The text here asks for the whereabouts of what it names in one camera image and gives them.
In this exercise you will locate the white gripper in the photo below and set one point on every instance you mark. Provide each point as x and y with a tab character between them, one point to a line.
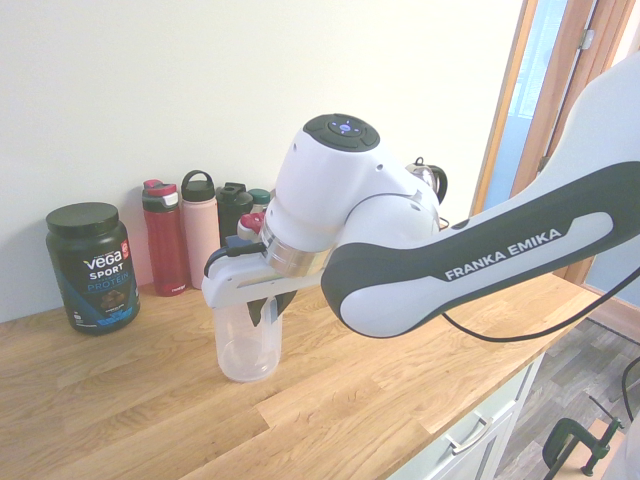
235	285

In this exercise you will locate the clear pitcher with blue lid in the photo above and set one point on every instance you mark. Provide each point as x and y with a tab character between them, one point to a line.
247	350

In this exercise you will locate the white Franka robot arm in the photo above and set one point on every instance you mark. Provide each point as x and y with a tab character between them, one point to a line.
450	270

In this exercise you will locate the red water bottle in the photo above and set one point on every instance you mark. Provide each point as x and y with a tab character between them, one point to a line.
165	245

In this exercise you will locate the pink bottle with black lid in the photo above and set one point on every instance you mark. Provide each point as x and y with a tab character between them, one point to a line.
202	240

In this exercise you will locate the black shaker bottle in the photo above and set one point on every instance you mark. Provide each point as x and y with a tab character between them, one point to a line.
230	210

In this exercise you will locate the clear jar with green lid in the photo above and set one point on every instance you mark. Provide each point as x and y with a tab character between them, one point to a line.
259	196

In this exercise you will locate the black Vega protein tub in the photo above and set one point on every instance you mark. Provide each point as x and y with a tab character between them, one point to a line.
92	270

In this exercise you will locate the steel electric kettle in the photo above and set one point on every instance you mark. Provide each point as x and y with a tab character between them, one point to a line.
434	175

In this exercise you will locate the white base cabinet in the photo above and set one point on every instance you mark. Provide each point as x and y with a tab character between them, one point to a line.
495	450

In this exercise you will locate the dark green clamp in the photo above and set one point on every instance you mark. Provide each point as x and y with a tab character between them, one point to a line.
565	435

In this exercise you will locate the wooden door with glass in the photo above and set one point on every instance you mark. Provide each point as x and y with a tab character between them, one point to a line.
620	320

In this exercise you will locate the metal door hinge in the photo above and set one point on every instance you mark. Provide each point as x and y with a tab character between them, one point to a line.
587	39

